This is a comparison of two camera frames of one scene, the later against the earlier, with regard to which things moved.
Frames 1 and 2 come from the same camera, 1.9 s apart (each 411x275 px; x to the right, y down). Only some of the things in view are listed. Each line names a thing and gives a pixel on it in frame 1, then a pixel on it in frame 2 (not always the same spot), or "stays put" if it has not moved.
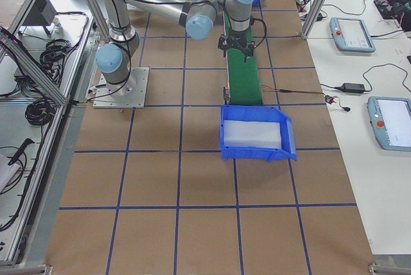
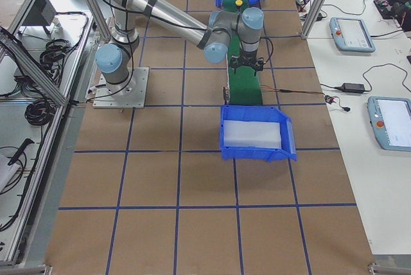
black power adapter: x=352 y=87 stays put
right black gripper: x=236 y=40 -> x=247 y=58
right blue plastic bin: x=248 y=131 stays put
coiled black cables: x=40 y=112 stays put
